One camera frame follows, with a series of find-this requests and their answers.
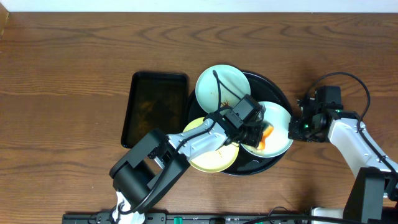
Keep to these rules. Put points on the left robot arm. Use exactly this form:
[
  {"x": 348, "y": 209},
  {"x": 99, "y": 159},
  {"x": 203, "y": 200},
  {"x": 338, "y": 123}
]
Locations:
[{"x": 149, "y": 170}]

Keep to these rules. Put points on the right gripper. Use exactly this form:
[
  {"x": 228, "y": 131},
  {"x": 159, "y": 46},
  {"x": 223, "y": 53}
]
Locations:
[{"x": 295, "y": 134}]

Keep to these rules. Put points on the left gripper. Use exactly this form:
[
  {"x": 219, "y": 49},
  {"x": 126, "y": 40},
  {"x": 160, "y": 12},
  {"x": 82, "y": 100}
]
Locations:
[{"x": 252, "y": 134}]

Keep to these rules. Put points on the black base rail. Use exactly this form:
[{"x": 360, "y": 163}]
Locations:
[{"x": 156, "y": 218}]

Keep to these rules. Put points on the yellow plate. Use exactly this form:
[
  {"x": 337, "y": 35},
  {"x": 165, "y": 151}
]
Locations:
[{"x": 216, "y": 161}]

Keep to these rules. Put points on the black round tray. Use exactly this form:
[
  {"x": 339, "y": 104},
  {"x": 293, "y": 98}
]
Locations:
[{"x": 262, "y": 89}]

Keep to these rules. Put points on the light blue plate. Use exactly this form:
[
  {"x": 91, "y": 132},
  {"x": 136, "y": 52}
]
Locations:
[
  {"x": 222, "y": 85},
  {"x": 278, "y": 142}
]

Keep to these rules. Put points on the light blue plate top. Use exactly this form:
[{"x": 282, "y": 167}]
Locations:
[{"x": 222, "y": 85}]

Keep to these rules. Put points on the black rectangular tray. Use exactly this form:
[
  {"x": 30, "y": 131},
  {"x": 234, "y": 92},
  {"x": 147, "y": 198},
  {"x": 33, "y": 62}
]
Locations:
[{"x": 156, "y": 100}]

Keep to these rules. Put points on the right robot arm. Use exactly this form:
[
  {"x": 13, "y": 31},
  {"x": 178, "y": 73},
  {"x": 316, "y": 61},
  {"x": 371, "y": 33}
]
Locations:
[{"x": 375, "y": 173}]

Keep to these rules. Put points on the green yellow sponge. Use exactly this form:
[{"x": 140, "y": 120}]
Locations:
[{"x": 268, "y": 129}]

